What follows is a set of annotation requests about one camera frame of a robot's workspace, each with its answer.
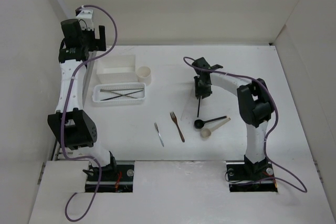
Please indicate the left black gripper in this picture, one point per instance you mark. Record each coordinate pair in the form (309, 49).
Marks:
(98, 44)

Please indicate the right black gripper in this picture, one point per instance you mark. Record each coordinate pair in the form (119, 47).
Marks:
(205, 93)

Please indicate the white chopstick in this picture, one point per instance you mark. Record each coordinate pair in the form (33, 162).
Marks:
(189, 108)

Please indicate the black thin chopstick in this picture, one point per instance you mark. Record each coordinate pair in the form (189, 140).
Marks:
(111, 98)

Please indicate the silver metal chopstick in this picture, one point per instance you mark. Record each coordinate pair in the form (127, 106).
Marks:
(136, 89)

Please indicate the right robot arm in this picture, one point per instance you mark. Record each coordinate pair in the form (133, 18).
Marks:
(254, 103)

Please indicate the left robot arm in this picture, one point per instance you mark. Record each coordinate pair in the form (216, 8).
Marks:
(71, 125)

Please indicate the white perforated square box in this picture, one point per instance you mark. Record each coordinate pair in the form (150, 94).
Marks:
(116, 69)

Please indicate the black spoon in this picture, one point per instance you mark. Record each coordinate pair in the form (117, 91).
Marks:
(199, 124)

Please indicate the brown wooden fork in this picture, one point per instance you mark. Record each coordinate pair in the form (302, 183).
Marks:
(174, 119)

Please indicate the white perforated flat tray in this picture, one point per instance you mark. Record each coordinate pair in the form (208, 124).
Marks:
(97, 96)

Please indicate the cream spoon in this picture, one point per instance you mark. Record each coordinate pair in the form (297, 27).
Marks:
(207, 132)

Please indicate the cream cylindrical cup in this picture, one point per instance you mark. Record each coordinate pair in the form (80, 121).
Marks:
(144, 75)

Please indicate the small silver fork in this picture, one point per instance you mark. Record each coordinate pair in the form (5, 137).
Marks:
(158, 132)

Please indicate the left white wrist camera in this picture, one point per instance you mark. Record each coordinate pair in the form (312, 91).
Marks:
(85, 16)

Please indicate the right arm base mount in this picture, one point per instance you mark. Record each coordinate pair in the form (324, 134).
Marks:
(241, 181)

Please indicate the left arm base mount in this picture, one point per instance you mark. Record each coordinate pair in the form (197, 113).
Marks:
(117, 179)

